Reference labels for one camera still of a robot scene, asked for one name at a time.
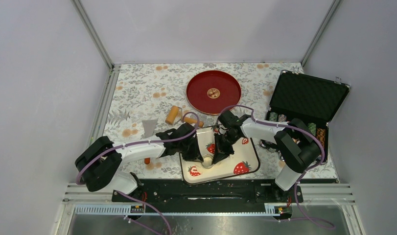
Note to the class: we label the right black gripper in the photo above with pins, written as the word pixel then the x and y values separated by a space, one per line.
pixel 221 152

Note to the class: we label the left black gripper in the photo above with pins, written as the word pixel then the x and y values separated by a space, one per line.
pixel 196 155

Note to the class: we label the white dough piece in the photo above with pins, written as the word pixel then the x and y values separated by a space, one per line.
pixel 214 167

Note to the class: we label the metal round cookie cutter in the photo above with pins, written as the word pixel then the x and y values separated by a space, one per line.
pixel 207 161

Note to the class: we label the strawberry pattern rectangular tray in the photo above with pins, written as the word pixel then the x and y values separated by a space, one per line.
pixel 244 160

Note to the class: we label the wooden roller with handle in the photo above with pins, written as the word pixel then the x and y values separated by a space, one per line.
pixel 175 115

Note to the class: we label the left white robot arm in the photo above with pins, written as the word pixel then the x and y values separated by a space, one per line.
pixel 99 165

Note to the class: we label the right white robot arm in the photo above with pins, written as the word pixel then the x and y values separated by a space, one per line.
pixel 298 147

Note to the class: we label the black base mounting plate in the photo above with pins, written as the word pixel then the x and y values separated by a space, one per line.
pixel 233 196

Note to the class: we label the red round lacquer tray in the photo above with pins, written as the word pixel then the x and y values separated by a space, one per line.
pixel 211 91

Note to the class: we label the floral tablecloth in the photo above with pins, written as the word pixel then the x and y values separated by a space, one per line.
pixel 148 91

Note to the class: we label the black poker chip case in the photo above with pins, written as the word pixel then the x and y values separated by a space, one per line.
pixel 310 99

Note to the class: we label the metal scraper orange handle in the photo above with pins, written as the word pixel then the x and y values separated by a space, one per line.
pixel 149 127

